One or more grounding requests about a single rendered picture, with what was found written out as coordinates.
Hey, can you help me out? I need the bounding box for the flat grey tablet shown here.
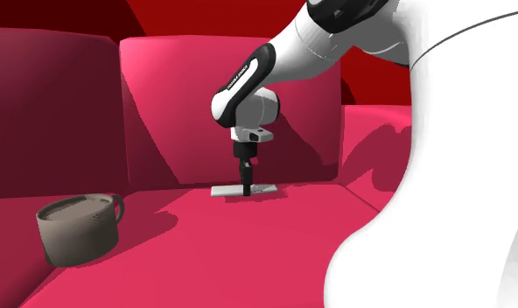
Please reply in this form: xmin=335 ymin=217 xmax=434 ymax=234
xmin=210 ymin=183 xmax=279 ymax=198

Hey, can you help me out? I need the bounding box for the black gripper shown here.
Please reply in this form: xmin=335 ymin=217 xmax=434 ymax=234
xmin=233 ymin=140 xmax=259 ymax=197

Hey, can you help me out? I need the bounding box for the grey-brown mug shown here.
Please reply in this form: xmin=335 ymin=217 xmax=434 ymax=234
xmin=35 ymin=192 xmax=126 ymax=268

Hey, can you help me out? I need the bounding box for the red sofa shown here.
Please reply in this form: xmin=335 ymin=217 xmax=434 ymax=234
xmin=0 ymin=26 xmax=414 ymax=308

